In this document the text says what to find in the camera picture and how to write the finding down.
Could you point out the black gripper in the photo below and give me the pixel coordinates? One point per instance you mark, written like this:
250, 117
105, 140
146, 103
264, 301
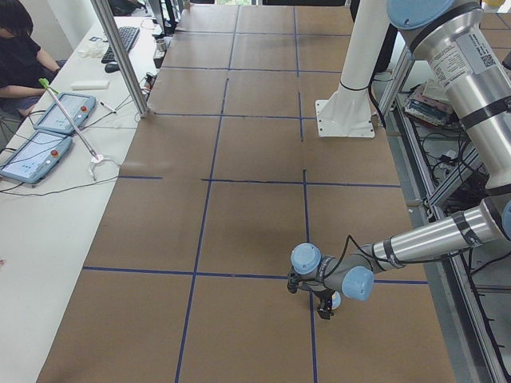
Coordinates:
323, 301

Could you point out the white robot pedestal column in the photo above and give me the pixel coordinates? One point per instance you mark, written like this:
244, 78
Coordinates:
347, 112

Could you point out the metal grabber stick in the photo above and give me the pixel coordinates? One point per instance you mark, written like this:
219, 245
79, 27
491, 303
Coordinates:
96, 158

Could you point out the near teach pendant tablet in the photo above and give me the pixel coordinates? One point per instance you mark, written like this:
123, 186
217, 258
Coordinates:
36, 157

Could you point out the person in black shirt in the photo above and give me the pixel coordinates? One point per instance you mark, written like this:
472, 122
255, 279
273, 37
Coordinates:
23, 61

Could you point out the black computer mouse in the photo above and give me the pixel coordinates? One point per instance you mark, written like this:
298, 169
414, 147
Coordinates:
111, 67

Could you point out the aluminium frame post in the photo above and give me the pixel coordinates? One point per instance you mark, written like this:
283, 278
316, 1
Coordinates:
106, 18

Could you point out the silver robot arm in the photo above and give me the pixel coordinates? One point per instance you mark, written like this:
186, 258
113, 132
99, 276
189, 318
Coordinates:
476, 95

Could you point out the brown cardboard table cover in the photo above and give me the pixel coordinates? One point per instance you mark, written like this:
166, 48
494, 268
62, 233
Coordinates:
186, 278

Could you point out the black marker pen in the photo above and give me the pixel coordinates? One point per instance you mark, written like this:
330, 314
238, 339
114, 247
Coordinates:
109, 108

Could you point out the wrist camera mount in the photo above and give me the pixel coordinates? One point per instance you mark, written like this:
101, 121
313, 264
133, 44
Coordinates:
297, 281

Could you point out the metal cup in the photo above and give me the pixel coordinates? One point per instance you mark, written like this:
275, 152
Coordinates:
161, 45

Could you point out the stack of magazines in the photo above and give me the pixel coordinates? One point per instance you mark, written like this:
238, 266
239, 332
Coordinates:
428, 102

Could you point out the white foam block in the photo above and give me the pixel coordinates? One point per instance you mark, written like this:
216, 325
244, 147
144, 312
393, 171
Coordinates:
90, 85

